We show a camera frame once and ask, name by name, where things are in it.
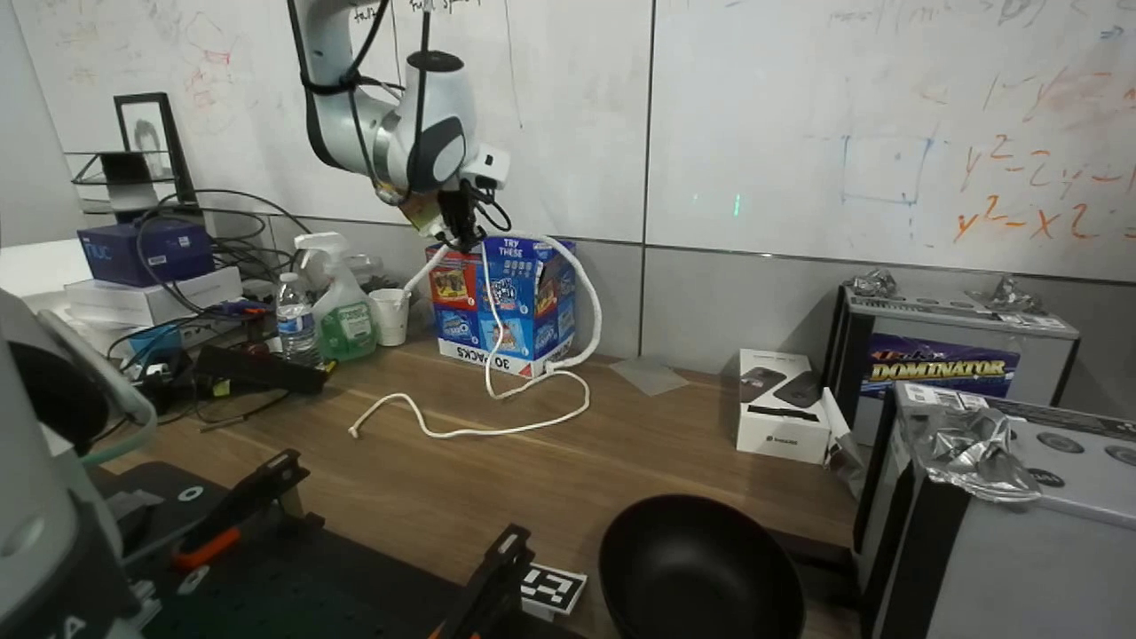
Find white paper sheet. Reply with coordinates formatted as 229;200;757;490
609;355;688;401

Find white string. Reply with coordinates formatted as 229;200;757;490
350;228;605;445

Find black picture frame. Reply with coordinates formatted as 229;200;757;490
113;88;202;215

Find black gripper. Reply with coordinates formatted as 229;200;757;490
438;185;510;257

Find dark blue carton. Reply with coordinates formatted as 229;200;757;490
75;214;222;291

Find grey Dominator battery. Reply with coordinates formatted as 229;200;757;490
825;275;1082;472

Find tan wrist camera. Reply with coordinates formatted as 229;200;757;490
397;189;443;233

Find clear water bottle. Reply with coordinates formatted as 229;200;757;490
274;269;321;367

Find black hand tool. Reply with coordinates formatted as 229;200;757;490
138;341;335;411

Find spray bottle green liquid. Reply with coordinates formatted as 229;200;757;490
293;228;383;367

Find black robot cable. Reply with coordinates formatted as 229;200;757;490
287;0;520;233

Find plain grey battery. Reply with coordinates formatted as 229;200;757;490
852;380;1136;639

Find white paper cup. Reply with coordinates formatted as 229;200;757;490
366;285;418;349

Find black white fiducial tag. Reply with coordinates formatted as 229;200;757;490
514;562;591;626

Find white phone box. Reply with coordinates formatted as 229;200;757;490
731;344;852;470

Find flat white box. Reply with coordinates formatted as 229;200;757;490
56;261;247;329

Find black round bowl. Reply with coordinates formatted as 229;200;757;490
597;495;810;639

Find black clamp orange handle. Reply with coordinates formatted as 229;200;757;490
165;445;313;573
429;523;538;639

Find crumpled foil sheet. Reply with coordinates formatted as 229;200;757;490
845;265;1051;322
902;385;1051;509

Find blue cardboard snack box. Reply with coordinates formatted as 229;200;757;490
426;231;581;380

